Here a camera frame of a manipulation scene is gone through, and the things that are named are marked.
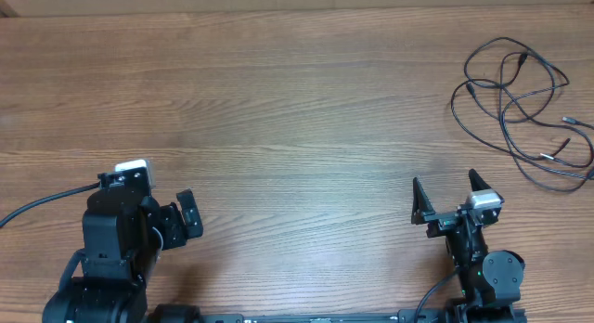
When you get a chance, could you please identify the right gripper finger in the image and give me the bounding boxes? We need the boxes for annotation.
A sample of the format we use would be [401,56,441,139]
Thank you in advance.
[411,177,436,225]
[468,169,491,191]

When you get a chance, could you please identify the black multi-head charging cable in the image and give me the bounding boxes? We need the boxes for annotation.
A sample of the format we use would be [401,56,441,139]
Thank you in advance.
[450,36,594,194]

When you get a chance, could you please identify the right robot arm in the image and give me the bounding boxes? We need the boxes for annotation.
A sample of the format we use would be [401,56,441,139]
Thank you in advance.
[411,169,526,322]

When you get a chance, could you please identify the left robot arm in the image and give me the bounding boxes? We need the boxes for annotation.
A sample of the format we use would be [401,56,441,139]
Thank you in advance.
[42,167,203,323]

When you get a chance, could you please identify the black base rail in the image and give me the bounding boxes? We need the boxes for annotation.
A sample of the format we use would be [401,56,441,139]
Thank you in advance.
[148,304,528,323]

